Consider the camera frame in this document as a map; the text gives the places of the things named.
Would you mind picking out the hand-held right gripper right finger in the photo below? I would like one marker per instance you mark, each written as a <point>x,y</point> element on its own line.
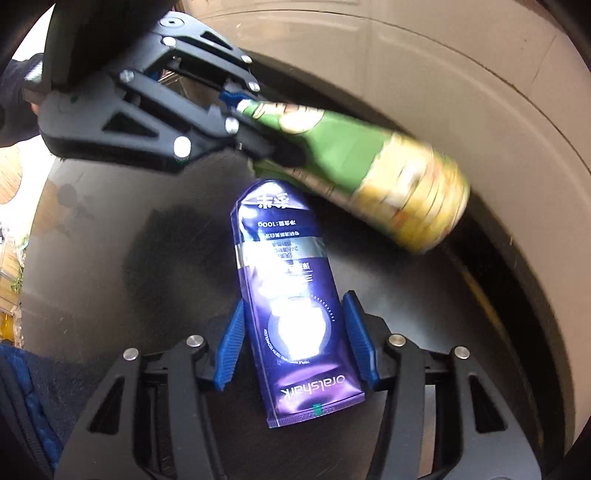
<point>360,337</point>

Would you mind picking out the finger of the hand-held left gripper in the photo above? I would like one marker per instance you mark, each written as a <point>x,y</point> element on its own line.
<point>198,134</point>
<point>231,96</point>

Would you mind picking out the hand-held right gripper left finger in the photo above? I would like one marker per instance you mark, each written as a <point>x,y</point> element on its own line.
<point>230,346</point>

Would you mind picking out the purple toothpaste tube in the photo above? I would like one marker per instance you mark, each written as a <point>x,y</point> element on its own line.
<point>295,286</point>

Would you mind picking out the green glass bottle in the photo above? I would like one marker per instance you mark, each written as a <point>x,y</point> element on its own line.
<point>351,157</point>

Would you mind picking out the person's left forearm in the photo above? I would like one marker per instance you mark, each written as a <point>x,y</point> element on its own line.
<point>14,97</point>

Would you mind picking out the yellow box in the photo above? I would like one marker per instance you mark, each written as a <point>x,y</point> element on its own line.
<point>8,328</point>

